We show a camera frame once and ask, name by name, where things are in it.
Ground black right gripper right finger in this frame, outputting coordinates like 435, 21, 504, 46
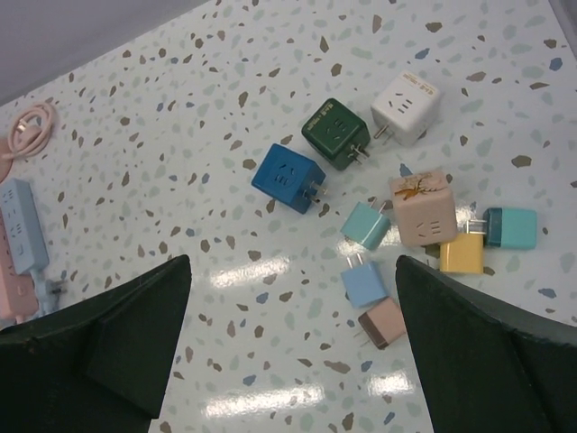
396, 255, 576, 432

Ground pink coiled power cable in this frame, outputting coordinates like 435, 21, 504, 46
0, 101, 60, 164

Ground blue cube socket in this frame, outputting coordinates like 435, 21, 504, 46
251, 143, 326, 215

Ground light blue power strip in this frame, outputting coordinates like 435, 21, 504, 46
1, 178, 50, 275

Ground yellow charger plug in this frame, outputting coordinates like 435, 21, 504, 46
440, 233, 484, 274

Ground light blue charger plug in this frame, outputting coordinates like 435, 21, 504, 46
341, 253, 389, 309

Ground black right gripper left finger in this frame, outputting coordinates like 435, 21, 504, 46
1, 254, 191, 432

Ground pink deer cube socket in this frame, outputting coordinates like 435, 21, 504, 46
389, 170, 458, 247

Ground white tiger cube socket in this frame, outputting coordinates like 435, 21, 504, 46
371, 70, 442, 146

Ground blue strip power cable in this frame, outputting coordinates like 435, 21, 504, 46
29, 265, 69, 317

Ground pink power strip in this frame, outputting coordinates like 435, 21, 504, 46
0, 220, 39, 324

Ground teal green charger plug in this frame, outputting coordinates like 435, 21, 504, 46
464, 207, 537, 251

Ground pink brown charger plug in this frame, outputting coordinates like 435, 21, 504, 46
354, 297, 407, 350

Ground dark green cube socket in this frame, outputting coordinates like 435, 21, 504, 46
301, 97, 371, 170

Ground turquoise charger plug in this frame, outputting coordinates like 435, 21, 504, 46
340, 200, 391, 251

